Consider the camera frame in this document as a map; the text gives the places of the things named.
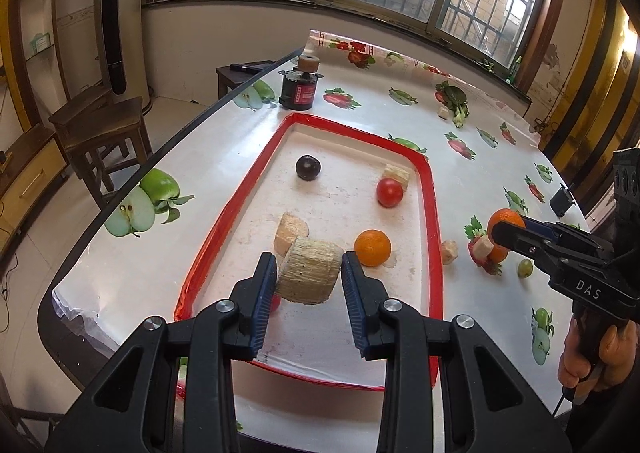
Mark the person's right hand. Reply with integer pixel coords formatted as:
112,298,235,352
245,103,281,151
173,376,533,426
557,315,638,394

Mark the small wooden table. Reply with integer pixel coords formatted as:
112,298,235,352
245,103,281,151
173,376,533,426
216,60,281,101

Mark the black cylinder motor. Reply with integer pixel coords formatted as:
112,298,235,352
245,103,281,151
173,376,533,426
549,184,576,218

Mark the black motor with red label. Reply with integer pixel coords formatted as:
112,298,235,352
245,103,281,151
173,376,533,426
278,68,323,113

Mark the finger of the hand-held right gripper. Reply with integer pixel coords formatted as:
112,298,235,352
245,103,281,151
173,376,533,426
520,214,615,256
491,220,563,281

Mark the wooden cabinet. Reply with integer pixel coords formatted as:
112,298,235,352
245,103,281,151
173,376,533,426
0,123,68,234

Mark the beige cylindrical bread roll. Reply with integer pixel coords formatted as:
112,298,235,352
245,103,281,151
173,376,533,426
275,237,345,306

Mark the wooden stool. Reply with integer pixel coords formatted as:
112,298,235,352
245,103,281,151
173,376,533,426
48,92,153,209

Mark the small beige bread cube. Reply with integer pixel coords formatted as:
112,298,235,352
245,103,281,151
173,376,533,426
383,163,411,191

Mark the person's right forearm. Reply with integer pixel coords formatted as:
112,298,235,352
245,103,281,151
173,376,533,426
565,380,640,453

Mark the fruit print tablecloth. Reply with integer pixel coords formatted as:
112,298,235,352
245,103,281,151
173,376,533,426
52,30,601,453

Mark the green leafy vegetable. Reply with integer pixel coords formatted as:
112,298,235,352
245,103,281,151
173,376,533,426
435,80,471,129

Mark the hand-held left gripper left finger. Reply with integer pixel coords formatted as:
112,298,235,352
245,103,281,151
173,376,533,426
45,253,278,453

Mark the dark purple plum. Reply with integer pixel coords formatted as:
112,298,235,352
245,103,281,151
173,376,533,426
294,154,321,180

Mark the red rimmed white tray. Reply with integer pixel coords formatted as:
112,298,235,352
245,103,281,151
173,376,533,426
174,112,445,391

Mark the wall shelf unit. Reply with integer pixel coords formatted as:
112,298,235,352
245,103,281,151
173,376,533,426
17,0,57,66

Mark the white tower air conditioner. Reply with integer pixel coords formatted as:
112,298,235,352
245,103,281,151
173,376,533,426
102,0,151,99

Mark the tan bread chunk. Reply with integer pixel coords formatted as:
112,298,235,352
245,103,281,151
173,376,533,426
273,212,311,256

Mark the black floor cable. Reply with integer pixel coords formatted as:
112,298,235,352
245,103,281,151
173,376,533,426
0,248,18,334

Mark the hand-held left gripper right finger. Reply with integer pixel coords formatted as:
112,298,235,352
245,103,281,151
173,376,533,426
341,251,573,453

